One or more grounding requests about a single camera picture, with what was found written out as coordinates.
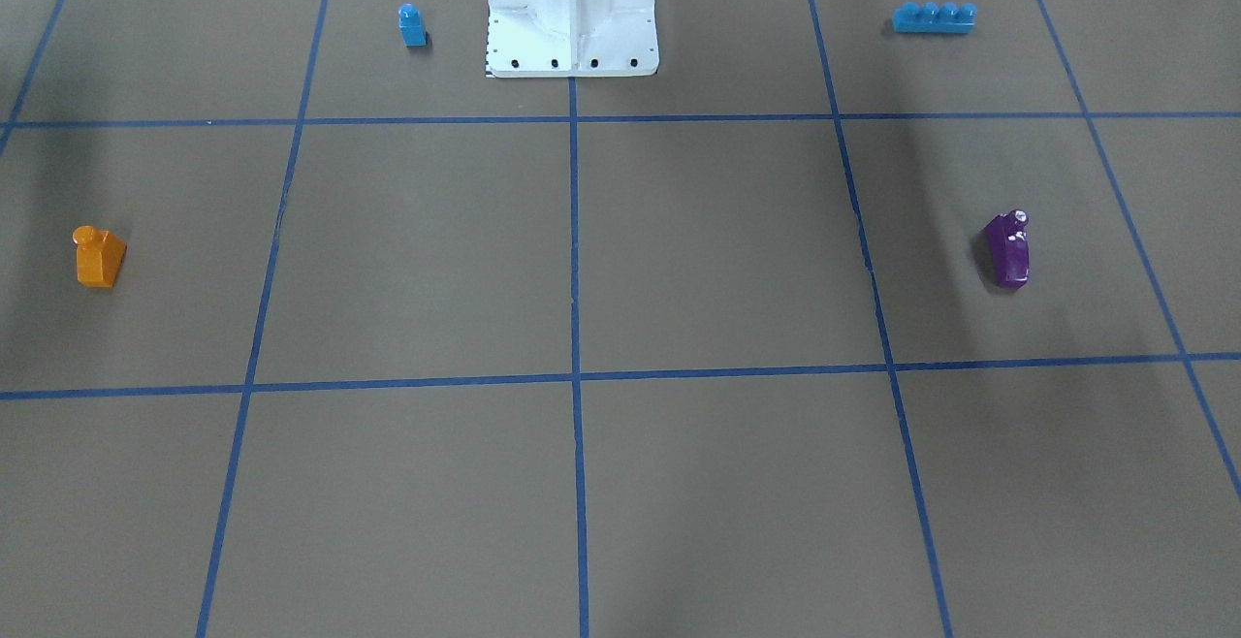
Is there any purple trapezoid block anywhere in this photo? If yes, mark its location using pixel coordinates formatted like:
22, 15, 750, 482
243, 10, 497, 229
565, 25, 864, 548
983, 209, 1030, 292

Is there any orange trapezoid block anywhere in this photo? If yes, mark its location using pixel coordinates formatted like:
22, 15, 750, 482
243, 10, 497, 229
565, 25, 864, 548
72, 223, 127, 289

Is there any small blue block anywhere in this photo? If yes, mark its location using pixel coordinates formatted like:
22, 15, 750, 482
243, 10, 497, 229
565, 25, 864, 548
398, 2, 429, 48

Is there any long blue brick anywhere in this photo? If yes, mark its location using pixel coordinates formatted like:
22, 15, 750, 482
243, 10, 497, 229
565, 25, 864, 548
891, 1, 978, 34

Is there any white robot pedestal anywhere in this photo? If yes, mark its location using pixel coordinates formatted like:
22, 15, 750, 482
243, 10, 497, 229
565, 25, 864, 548
485, 0, 660, 79

